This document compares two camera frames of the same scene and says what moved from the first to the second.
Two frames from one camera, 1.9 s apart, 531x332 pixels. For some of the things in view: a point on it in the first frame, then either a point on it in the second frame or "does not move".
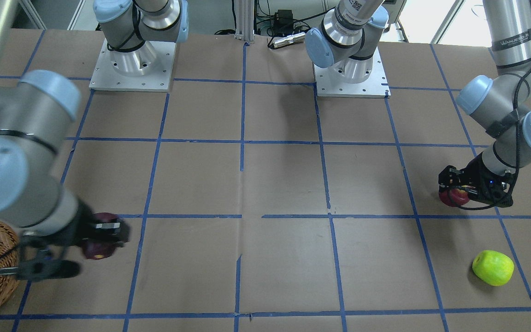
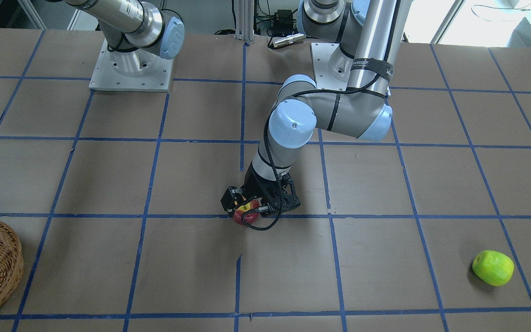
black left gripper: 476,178 -> 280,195
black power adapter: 284,17 does not move
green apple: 494,268 does not move
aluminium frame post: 244,20 does not move
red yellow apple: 455,197 -> 250,218
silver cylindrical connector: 282,41 does not move
